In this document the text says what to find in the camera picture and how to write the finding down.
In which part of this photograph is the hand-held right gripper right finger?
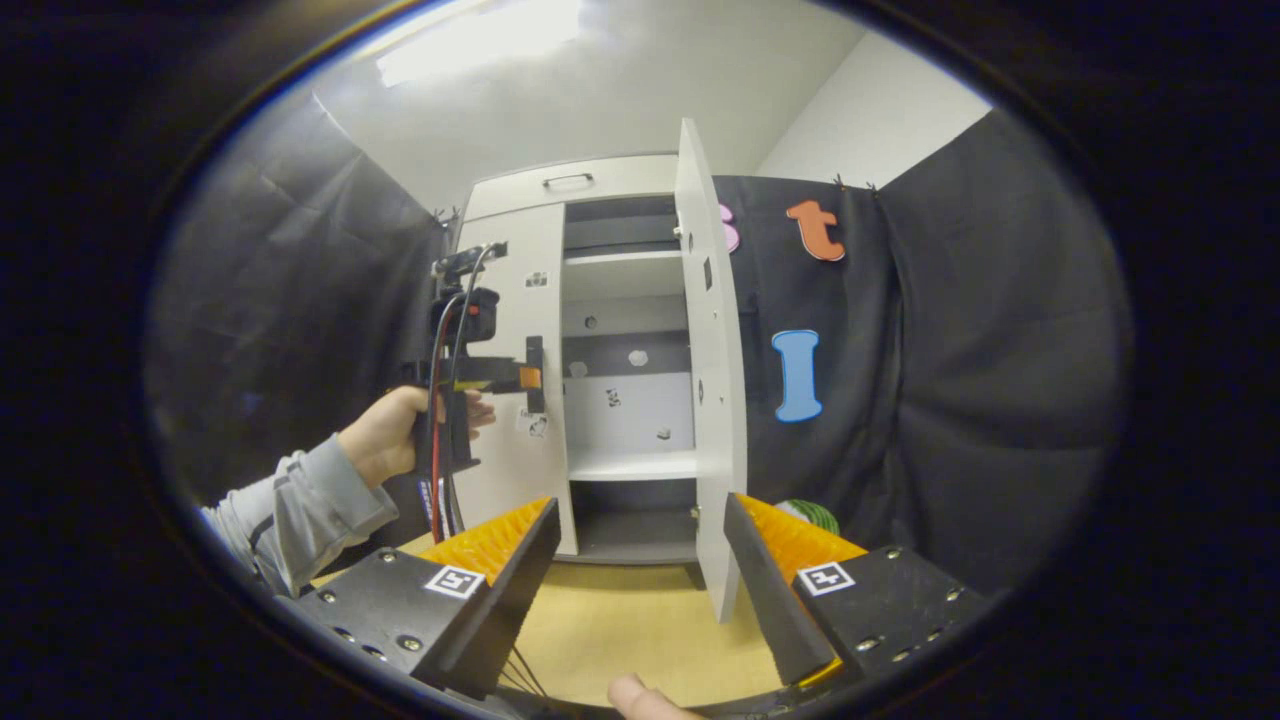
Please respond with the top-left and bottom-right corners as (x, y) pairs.
(721, 492), (991, 690)

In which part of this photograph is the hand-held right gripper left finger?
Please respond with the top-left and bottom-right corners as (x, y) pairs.
(295, 496), (564, 701)

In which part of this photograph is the beige cabinet door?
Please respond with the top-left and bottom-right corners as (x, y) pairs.
(454, 202), (580, 557)
(672, 118), (750, 627)

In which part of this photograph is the beige double-door shoe cabinet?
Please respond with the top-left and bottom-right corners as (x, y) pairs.
(452, 152), (707, 592)

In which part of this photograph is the beige cabinet drawer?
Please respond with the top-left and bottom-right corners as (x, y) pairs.
(461, 154), (682, 224)

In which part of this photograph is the watermelon slice toy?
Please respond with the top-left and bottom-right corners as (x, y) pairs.
(775, 498), (842, 537)

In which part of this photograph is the black backdrop cloth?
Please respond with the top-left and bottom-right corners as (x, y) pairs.
(145, 95), (1137, 597)

